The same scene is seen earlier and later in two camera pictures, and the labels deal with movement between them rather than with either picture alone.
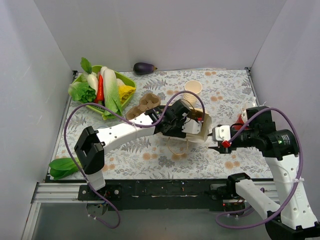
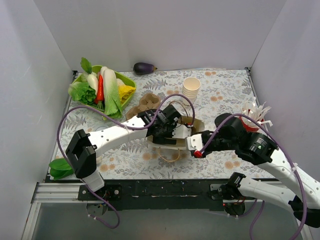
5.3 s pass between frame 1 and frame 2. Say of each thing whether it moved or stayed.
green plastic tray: stayed
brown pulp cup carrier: stayed
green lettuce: stayed
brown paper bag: moved
